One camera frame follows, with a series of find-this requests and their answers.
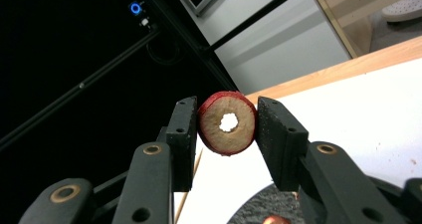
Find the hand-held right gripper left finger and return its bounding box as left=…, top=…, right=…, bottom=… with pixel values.
left=112, top=96, right=198, bottom=224

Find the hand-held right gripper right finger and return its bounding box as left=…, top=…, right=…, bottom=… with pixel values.
left=257, top=96, right=399, bottom=224

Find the red cored hawthorn slice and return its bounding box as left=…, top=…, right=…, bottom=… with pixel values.
left=262, top=214, right=293, bottom=224
left=197, top=90, right=258, bottom=157

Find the thin bamboo skewer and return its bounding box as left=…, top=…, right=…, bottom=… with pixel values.
left=173, top=147, right=204, bottom=224

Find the black round plate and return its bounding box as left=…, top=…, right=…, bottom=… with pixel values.
left=227, top=183, right=302, bottom=224

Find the wooden table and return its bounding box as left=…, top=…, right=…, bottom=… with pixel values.
left=245, top=34, right=422, bottom=106

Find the white board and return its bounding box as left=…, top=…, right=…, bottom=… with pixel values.
left=173, top=58, right=422, bottom=224

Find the white cabinet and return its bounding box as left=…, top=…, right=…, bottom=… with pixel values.
left=170, top=0, right=352, bottom=96

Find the black metal stand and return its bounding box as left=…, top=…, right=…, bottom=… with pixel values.
left=0, top=0, right=238, bottom=152

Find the grey framed panel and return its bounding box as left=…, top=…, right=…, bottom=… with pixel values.
left=175, top=0, right=230, bottom=16

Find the white perforated slipper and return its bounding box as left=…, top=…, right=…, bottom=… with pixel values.
left=380, top=0, right=422, bottom=23

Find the black coiled cable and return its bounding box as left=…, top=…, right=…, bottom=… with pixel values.
left=145, top=39, right=183, bottom=67

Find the device with blue ring light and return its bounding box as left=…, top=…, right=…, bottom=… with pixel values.
left=128, top=0, right=152, bottom=29

